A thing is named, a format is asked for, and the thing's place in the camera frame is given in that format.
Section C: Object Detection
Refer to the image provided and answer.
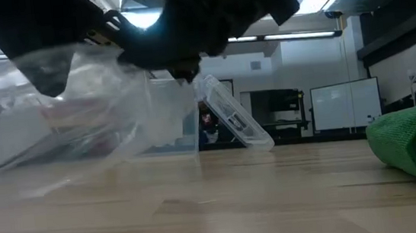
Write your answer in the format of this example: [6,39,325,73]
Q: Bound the black ceiling camera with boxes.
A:
[324,9,344,21]

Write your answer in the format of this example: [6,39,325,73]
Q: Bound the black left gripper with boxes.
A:
[0,0,133,104]

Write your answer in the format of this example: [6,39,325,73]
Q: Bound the clear plastic container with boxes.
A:
[112,75,204,168]

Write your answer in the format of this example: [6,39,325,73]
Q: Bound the clear plastic zip bag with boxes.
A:
[0,32,204,203]

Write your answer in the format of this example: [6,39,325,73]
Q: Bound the whiteboard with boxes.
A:
[309,76,384,133]

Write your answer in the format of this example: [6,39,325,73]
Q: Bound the long ceiling light bar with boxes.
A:
[0,19,343,71]

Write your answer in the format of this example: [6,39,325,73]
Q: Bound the clear plastic container lid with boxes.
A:
[194,68,277,159]

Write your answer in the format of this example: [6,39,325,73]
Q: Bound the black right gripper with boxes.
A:
[121,0,278,91]

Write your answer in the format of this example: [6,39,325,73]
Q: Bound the green bandage roll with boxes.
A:
[363,101,416,196]

